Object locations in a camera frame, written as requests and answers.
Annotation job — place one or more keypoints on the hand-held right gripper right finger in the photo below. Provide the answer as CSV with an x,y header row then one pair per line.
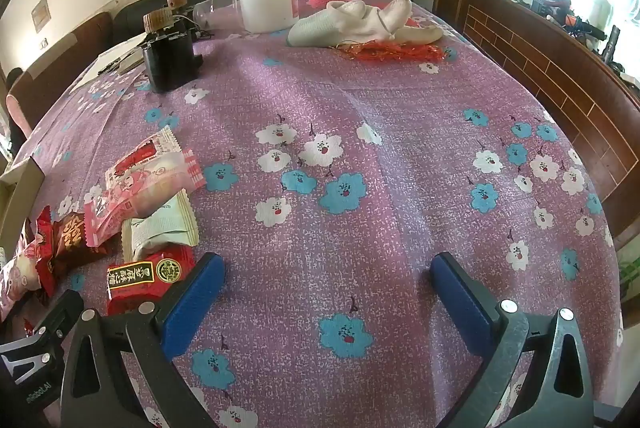
x,y
460,300

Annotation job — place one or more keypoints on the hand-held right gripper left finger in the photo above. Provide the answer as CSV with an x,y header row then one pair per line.
x,y
195,303

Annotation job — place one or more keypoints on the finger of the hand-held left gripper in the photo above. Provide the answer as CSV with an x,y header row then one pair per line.
x,y
60,313

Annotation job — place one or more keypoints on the red snack packet black label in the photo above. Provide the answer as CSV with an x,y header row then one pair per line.
x,y
145,275

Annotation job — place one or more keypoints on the pink white snack packet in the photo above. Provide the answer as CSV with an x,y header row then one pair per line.
x,y
15,273

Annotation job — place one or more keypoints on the plain red snack packet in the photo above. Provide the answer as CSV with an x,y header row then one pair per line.
x,y
42,248

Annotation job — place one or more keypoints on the brown snack packet red ends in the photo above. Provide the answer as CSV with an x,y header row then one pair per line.
x,y
72,238

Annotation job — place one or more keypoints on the pale green snack packet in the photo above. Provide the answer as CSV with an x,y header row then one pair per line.
x,y
160,225

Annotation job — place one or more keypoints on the pink cake snack packet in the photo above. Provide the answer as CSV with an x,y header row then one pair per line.
x,y
167,175
107,215

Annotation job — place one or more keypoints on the cardboard box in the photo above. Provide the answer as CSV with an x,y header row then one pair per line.
x,y
22,188

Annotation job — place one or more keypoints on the white snack packet red label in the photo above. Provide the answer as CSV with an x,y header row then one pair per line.
x,y
147,148

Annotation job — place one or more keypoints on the purple floral tablecloth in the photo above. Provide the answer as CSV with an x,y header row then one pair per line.
x,y
325,133

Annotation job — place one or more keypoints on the brick pattern wooden panel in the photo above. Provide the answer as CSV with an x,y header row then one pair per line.
x,y
550,83

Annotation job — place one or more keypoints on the black grinder wooden knob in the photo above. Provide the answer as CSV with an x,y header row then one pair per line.
x,y
167,61

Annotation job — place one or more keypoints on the grey notebook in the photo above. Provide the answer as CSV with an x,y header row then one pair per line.
x,y
131,60

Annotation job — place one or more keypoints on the white paper sheets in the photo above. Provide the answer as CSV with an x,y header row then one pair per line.
x,y
102,58

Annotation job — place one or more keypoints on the brown chair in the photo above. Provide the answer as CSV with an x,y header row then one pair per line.
x,y
75,43

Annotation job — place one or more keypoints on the clear plastic cup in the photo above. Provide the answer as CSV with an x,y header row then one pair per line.
x,y
215,8

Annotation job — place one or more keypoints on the wooden knob device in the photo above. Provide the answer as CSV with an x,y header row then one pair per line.
x,y
177,3

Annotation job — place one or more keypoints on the window sill clutter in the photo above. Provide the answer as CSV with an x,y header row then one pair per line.
x,y
575,16

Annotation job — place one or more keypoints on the small wall picture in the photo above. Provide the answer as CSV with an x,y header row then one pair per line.
x,y
40,13

